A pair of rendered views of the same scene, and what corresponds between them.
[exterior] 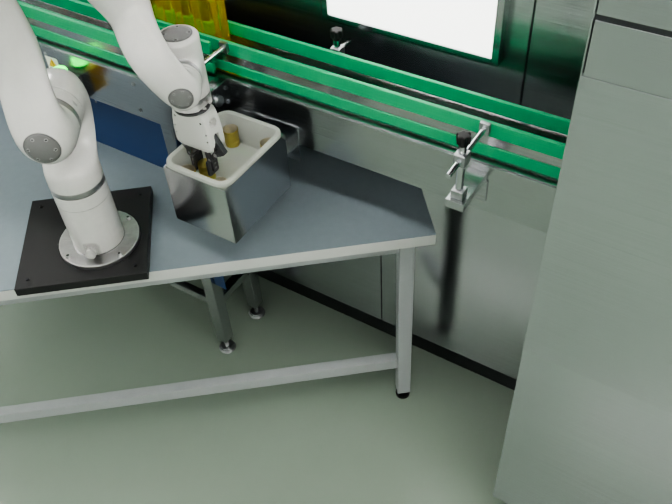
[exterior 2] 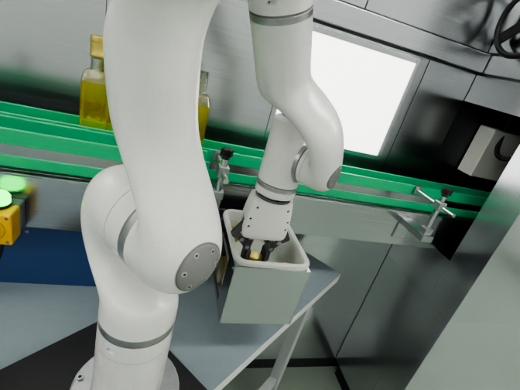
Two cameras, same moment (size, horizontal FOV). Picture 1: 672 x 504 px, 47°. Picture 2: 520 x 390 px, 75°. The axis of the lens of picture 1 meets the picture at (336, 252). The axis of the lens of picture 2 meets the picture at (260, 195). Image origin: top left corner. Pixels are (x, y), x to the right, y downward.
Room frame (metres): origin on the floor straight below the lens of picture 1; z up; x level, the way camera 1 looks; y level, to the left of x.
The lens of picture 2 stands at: (0.97, 0.81, 1.41)
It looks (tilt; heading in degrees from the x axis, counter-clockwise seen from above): 23 degrees down; 306
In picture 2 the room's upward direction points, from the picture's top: 16 degrees clockwise
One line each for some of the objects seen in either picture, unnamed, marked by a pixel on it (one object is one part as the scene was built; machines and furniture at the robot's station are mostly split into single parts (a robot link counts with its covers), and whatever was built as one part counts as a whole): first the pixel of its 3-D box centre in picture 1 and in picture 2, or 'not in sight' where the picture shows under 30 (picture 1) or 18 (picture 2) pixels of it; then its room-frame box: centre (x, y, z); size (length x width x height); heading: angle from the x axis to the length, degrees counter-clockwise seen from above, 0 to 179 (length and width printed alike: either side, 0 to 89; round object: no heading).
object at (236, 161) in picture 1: (227, 160); (259, 250); (1.35, 0.23, 0.97); 0.22 x 0.17 x 0.09; 145
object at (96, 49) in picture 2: not in sight; (98, 46); (1.77, 0.44, 1.31); 0.04 x 0.04 x 0.04
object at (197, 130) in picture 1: (196, 122); (268, 213); (1.33, 0.27, 1.09); 0.10 x 0.07 x 0.11; 56
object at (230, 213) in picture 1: (237, 169); (251, 258); (1.37, 0.21, 0.92); 0.27 x 0.17 x 0.15; 145
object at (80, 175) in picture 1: (63, 129); (135, 248); (1.35, 0.56, 1.08); 0.19 x 0.12 x 0.24; 2
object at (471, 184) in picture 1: (465, 174); (425, 218); (1.13, -0.26, 1.07); 0.17 x 0.05 x 0.23; 145
